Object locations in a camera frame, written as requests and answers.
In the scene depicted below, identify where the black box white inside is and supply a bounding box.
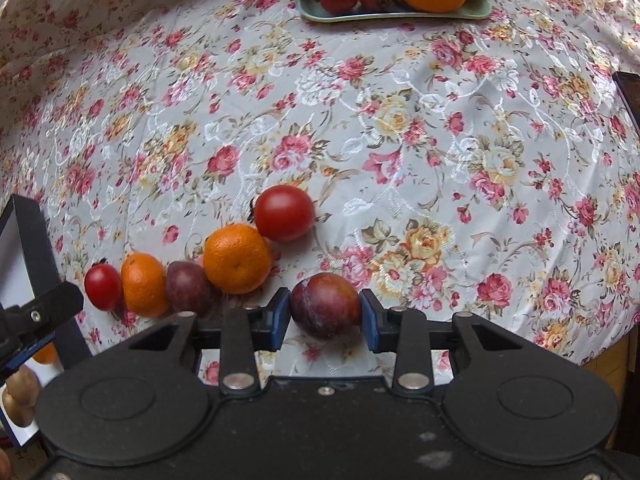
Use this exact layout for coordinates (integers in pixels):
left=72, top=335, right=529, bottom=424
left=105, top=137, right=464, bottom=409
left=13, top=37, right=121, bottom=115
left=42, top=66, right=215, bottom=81
left=0, top=195, right=93, bottom=451

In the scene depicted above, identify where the floral tablecloth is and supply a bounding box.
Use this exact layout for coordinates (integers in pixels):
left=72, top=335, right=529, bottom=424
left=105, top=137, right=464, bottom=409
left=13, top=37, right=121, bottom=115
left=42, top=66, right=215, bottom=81
left=0, top=0, right=640, bottom=366

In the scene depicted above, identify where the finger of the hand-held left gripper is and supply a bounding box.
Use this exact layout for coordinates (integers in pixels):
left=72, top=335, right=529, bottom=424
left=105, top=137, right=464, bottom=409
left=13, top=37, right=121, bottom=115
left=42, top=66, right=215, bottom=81
left=0, top=282, right=84, bottom=356
left=0, top=335, right=57, bottom=381

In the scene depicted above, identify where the pale green plate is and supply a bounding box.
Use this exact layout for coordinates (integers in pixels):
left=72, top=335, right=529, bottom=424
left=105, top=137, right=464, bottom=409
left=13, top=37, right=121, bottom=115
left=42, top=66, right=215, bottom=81
left=298, top=0, right=493, bottom=23

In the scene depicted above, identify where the dark phone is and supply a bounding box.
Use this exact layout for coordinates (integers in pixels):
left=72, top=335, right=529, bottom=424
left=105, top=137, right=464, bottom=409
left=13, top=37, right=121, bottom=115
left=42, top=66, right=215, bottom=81
left=611, top=71, right=640, bottom=171

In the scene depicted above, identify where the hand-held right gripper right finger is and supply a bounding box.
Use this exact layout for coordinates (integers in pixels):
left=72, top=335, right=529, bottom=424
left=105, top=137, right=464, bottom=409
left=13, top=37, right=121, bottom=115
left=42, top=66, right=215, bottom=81
left=359, top=289, right=530, bottom=397

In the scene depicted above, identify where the purple red plum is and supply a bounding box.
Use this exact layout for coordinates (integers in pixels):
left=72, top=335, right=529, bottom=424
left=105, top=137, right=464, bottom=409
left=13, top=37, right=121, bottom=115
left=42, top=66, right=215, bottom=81
left=290, top=273, right=362, bottom=341
left=165, top=261, right=219, bottom=317

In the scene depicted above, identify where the brown kiwi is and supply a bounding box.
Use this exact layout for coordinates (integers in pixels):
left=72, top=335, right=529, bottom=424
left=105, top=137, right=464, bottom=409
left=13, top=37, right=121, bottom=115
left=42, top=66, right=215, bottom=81
left=5, top=365, right=41, bottom=406
left=1, top=390, right=36, bottom=428

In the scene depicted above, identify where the orange mandarin with stem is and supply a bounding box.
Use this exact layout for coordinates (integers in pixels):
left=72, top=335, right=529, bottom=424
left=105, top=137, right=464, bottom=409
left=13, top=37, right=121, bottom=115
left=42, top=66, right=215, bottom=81
left=34, top=342, right=60, bottom=366

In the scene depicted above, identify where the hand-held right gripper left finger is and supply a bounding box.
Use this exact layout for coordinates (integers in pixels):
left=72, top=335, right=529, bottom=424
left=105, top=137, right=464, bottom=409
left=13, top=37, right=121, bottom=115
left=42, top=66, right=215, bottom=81
left=127, top=287, right=291, bottom=397

